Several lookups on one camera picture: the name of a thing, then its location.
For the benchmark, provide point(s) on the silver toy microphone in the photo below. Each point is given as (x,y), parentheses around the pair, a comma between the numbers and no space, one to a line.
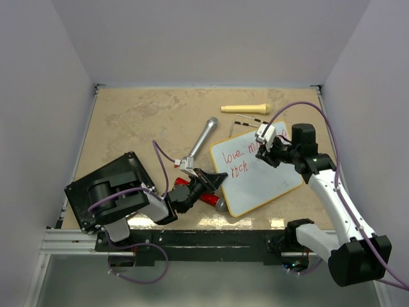
(209,127)

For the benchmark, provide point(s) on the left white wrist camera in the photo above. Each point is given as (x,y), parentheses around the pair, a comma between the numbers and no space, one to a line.
(186,164)

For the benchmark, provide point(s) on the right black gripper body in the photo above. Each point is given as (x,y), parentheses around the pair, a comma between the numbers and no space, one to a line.
(284,153)

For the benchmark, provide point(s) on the red toy microphone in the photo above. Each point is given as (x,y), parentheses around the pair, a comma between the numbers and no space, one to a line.
(210,199)

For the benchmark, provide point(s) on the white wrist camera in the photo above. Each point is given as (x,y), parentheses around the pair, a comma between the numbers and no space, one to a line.
(265,135)
(186,164)

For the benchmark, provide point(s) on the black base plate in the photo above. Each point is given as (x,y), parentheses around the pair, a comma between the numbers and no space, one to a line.
(145,247)

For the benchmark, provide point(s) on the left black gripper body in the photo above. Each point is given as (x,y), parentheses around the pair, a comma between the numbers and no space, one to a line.
(199,185)

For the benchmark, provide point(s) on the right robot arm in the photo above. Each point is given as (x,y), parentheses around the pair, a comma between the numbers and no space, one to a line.
(356,254)

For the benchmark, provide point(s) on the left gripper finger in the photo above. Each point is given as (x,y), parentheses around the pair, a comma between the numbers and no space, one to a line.
(212,181)
(198,172)

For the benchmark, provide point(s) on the yellow framed whiteboard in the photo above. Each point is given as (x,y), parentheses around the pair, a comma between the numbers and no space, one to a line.
(251,182)

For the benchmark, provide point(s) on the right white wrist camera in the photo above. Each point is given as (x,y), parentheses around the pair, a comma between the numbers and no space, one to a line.
(265,135)

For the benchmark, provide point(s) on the cream toy microphone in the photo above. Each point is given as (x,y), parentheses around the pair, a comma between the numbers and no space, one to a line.
(258,109)

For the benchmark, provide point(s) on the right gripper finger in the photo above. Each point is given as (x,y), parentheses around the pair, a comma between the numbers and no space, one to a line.
(267,159)
(263,151)

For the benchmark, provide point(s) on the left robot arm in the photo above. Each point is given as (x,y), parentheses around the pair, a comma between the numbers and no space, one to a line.
(114,198)

